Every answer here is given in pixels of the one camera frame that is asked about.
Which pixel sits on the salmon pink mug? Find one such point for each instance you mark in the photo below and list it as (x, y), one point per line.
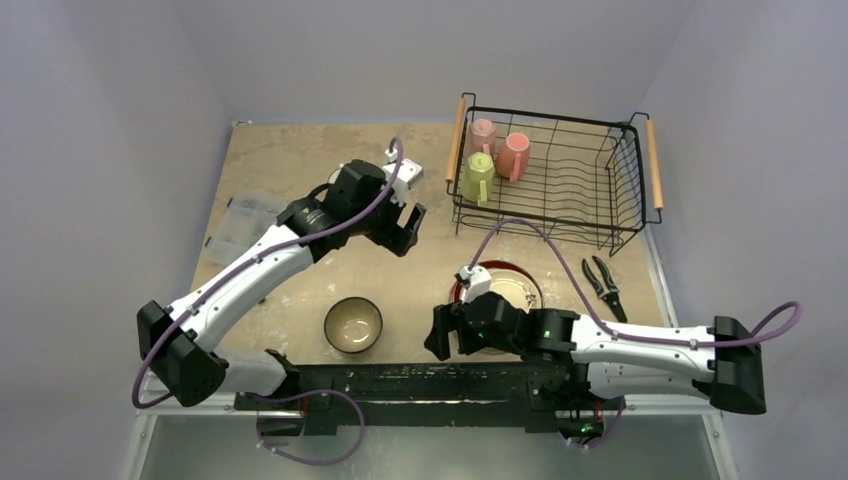
(513, 156)

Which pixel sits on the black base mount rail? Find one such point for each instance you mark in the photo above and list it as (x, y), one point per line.
(538, 398)

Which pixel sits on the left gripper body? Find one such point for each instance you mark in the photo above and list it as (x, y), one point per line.
(380, 224)

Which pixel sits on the light pink faceted mug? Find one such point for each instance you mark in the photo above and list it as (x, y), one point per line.
(481, 137)

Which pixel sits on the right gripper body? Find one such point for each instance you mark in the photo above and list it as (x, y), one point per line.
(453, 327)

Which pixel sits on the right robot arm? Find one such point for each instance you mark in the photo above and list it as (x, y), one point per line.
(720, 363)

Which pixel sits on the black wire dish rack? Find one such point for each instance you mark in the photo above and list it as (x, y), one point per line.
(588, 181)

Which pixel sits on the clear plastic organizer box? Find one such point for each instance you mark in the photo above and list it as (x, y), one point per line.
(247, 216)

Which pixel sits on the red rimmed plate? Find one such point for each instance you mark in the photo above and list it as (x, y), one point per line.
(499, 264)

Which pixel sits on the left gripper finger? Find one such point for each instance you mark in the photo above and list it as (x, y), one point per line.
(403, 239)
(415, 220)

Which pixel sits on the green faceted mug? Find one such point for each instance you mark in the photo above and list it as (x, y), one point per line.
(477, 178)

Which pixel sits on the dark blue bowl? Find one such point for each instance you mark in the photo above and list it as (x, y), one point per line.
(353, 325)

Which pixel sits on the cream painted plate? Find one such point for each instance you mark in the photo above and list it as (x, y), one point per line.
(517, 288)

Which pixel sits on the white handled cup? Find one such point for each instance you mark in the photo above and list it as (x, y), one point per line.
(332, 177)

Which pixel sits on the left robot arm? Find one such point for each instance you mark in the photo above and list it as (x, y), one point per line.
(177, 342)

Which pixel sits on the black pliers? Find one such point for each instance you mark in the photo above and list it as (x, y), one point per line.
(605, 287)

